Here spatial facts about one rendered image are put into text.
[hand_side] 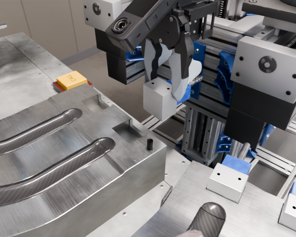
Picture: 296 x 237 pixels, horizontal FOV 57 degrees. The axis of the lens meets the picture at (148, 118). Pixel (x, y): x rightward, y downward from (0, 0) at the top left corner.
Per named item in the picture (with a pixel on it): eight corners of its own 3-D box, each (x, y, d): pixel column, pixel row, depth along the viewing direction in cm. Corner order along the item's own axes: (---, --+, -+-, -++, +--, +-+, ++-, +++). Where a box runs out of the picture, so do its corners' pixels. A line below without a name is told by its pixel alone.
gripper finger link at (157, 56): (172, 78, 53) (184, 36, 46) (149, 89, 50) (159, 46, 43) (161, 68, 54) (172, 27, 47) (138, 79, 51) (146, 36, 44)
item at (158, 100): (190, 83, 57) (193, 60, 54) (209, 94, 54) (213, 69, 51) (143, 108, 51) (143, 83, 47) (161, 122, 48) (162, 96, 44)
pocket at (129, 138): (132, 132, 53) (131, 117, 51) (150, 147, 50) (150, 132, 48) (112, 143, 51) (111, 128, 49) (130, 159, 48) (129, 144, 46)
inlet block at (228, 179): (230, 149, 53) (237, 129, 50) (257, 160, 51) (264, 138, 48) (204, 198, 45) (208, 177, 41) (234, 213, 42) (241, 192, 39)
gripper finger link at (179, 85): (209, 94, 47) (206, 40, 43) (185, 107, 44) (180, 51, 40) (195, 90, 49) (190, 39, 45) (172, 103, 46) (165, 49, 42)
